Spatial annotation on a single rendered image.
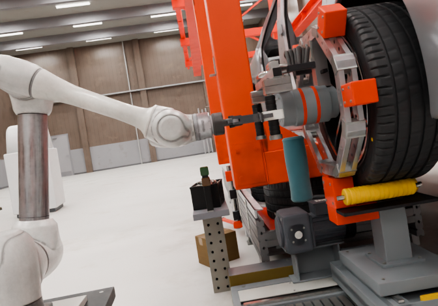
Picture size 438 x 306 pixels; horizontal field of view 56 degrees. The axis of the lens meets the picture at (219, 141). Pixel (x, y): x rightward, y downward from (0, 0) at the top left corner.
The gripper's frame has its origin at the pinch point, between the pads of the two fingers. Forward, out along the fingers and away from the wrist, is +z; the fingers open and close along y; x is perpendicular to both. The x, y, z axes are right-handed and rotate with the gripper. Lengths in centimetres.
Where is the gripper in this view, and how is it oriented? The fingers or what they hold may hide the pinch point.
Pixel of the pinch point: (272, 115)
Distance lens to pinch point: 136.8
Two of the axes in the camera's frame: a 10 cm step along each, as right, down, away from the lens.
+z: 9.9, -1.6, 0.4
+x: -1.6, -9.9, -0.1
